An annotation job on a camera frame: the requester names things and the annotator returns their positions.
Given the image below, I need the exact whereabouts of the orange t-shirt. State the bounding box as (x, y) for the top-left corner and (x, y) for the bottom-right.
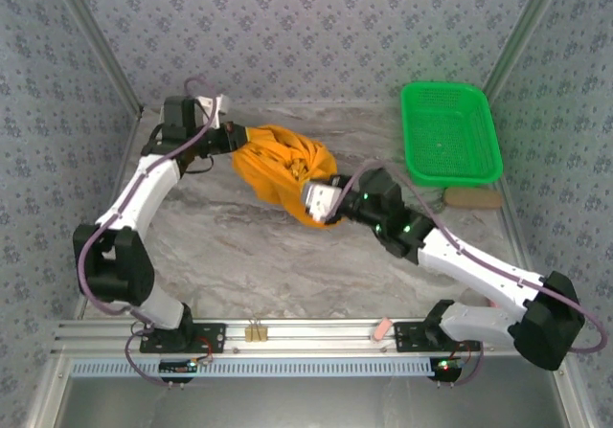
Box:
(231, 124), (344, 229)

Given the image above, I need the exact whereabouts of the tan oval stone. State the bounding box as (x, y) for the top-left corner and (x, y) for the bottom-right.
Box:
(443, 186), (504, 210)

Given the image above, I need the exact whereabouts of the green plastic basket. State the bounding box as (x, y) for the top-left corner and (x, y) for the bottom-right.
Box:
(399, 80), (504, 189)

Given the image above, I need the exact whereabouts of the brass binder clip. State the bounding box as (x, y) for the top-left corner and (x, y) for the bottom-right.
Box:
(244, 320), (270, 342)

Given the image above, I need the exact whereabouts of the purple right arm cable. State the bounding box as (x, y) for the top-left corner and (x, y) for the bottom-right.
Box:
(332, 160), (608, 387)

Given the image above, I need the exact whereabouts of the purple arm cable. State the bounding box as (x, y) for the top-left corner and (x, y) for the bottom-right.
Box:
(76, 76), (216, 389)
(332, 160), (608, 387)

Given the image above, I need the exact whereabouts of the aluminium frame post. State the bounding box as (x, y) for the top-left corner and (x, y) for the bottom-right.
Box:
(482, 0), (571, 95)
(50, 0), (146, 118)

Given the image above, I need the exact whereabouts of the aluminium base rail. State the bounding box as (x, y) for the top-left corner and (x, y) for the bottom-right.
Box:
(51, 316), (575, 358)

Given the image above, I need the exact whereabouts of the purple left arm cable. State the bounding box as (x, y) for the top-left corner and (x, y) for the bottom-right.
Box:
(76, 76), (216, 389)

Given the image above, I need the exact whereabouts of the slotted cable duct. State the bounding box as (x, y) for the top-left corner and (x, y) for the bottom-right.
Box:
(69, 356), (437, 379)

